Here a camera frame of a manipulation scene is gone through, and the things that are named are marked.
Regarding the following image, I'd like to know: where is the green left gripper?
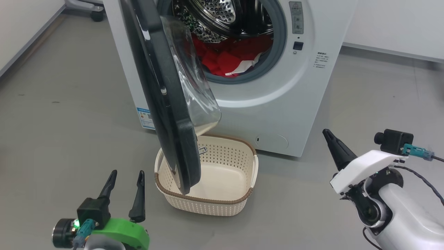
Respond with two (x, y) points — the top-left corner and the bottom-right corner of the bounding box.
(91, 170), (150, 250)

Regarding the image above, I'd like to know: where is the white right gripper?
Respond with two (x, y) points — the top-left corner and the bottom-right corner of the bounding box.
(323, 129), (408, 195)

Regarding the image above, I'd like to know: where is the black round glass washer door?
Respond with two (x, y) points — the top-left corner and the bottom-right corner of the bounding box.
(120, 0), (222, 195)

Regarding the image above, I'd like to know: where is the red jersey with white trim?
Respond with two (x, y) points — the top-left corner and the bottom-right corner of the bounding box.
(191, 33), (274, 77)

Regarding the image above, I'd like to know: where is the white front-load washing machine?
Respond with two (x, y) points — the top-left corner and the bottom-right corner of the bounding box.
(103, 0), (358, 157)

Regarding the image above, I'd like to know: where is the cream perforated basket brown rim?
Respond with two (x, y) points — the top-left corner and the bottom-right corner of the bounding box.
(154, 134), (259, 216)

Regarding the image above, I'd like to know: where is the stainless steel washing machine drum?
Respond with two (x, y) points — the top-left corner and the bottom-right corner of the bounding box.
(172, 0), (274, 44)

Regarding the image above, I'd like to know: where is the round white filter cover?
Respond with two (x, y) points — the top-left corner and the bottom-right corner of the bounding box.
(256, 134), (289, 151)

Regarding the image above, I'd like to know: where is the blue energy label sticker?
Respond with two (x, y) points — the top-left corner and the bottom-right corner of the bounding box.
(136, 107), (155, 130)

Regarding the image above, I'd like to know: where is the black cable teal plug left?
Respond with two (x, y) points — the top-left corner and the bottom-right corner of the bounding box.
(72, 219), (96, 250)

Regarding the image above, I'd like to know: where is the black cable teal plug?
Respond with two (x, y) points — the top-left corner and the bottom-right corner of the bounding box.
(72, 219), (96, 250)
(394, 143), (444, 206)

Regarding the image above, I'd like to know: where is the black cable teal plug right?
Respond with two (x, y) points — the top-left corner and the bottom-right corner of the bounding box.
(394, 143), (444, 206)

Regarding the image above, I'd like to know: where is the grey frame foot black caster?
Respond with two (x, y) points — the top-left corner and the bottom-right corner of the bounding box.
(64, 0), (104, 22)

